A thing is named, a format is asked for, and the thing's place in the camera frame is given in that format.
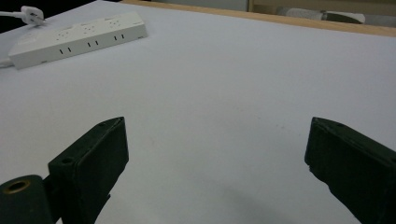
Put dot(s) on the white power strip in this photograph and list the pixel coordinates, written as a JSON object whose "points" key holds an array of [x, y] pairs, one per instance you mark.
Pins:
{"points": [[74, 39]]}

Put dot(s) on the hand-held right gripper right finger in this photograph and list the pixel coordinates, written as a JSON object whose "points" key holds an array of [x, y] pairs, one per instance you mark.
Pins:
{"points": [[355, 168]]}

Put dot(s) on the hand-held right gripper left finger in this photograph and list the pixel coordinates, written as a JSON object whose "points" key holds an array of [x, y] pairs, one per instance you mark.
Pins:
{"points": [[90, 168]]}

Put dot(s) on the white plug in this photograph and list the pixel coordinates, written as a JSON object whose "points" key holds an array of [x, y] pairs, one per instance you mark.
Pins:
{"points": [[32, 15]]}

